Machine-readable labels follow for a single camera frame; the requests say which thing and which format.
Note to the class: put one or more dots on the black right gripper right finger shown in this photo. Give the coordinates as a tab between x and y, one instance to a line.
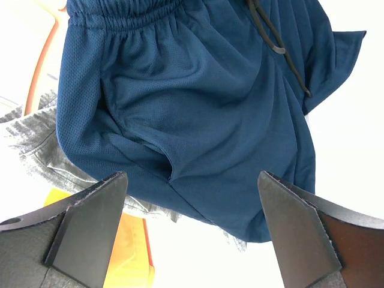
319	243

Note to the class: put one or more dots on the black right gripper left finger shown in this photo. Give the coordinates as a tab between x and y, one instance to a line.
67	243

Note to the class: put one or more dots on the grey cotton shorts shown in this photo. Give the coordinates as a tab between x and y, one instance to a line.
33	139

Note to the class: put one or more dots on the navy blue mesh shorts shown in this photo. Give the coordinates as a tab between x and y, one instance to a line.
194	99

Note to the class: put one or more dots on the orange plastic laundry basket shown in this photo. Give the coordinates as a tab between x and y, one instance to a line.
48	64

